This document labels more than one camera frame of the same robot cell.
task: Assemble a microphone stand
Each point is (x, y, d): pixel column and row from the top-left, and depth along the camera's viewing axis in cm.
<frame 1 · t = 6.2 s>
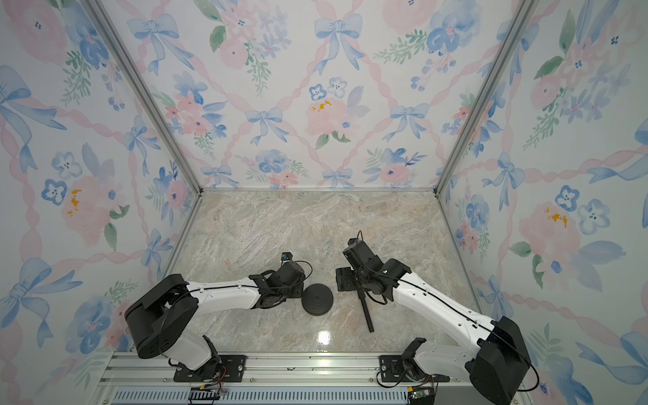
left hand: (301, 282, 90), fingers open
right hand: (347, 276, 80), fingers open
black microphone stand pole: (361, 294, 89), point 2 cm above the table

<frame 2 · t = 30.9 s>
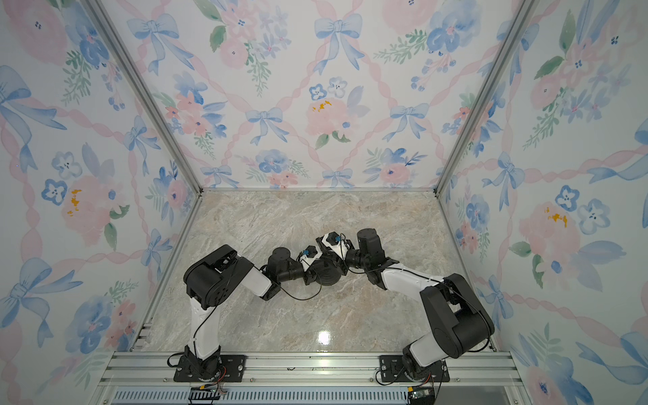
left hand: (329, 262, 91), fingers open
right hand: (325, 251, 86), fingers open
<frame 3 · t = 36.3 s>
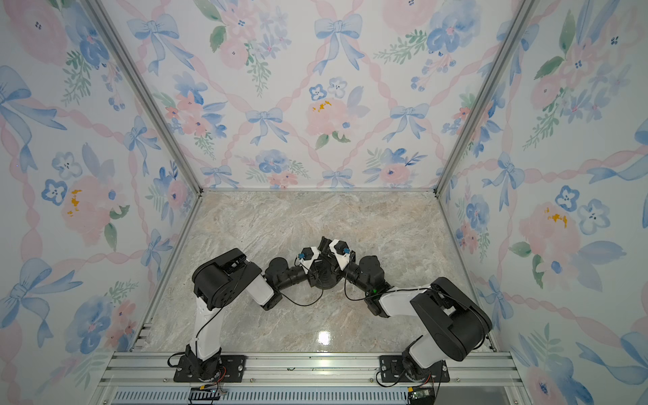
left hand: (332, 260, 87), fingers closed
right hand: (325, 251, 83), fingers closed
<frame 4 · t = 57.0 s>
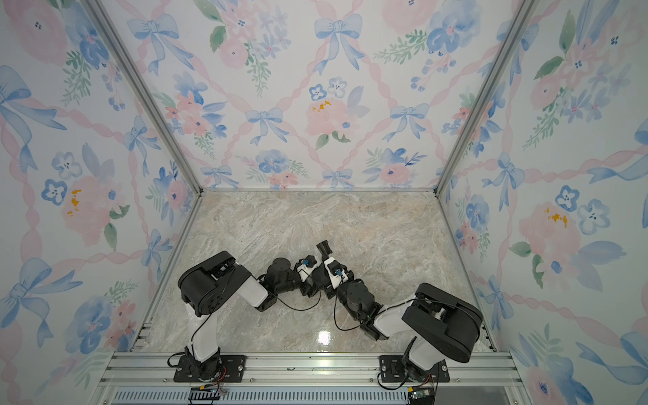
left hand: (324, 272, 92), fingers open
right hand: (326, 263, 82), fingers open
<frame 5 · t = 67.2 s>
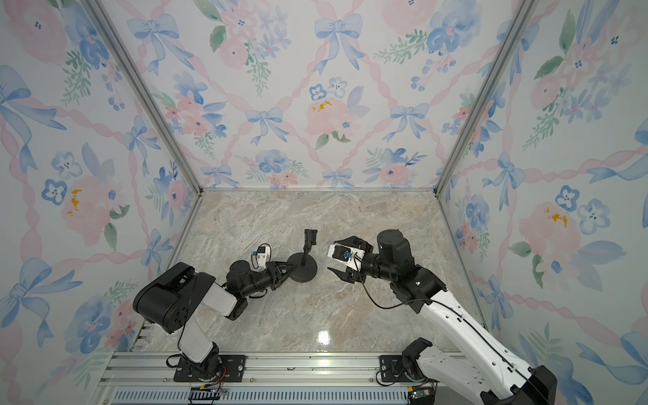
left hand: (298, 266, 84), fingers closed
right hand: (337, 249, 70), fingers open
black microphone stand pole: (310, 240, 72), point 28 cm above the table

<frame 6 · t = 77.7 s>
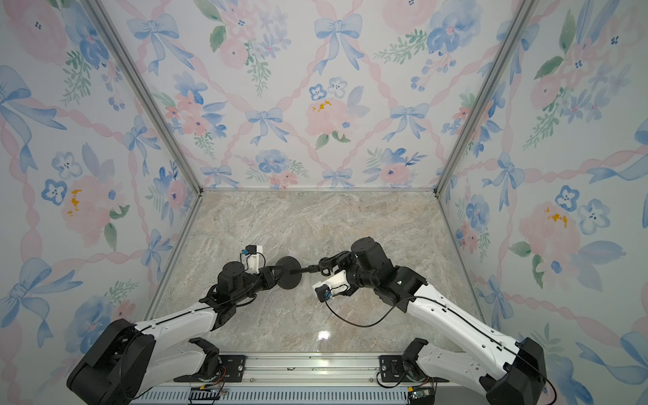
left hand: (287, 267, 83), fingers closed
right hand: (329, 260, 73), fingers open
black microphone stand pole: (313, 269, 76), point 19 cm above the table

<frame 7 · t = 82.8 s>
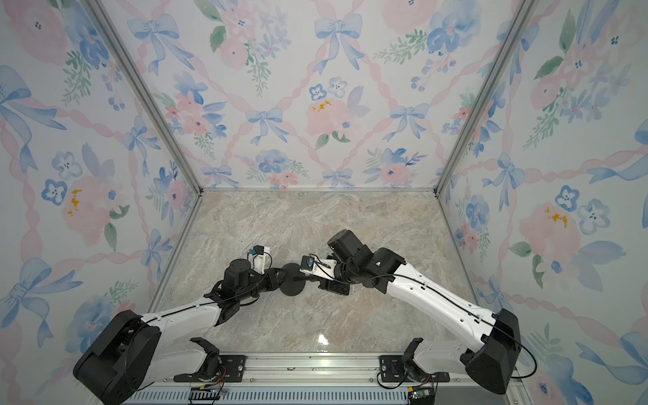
left hand: (291, 271, 84), fingers closed
right hand: (324, 272, 74), fingers open
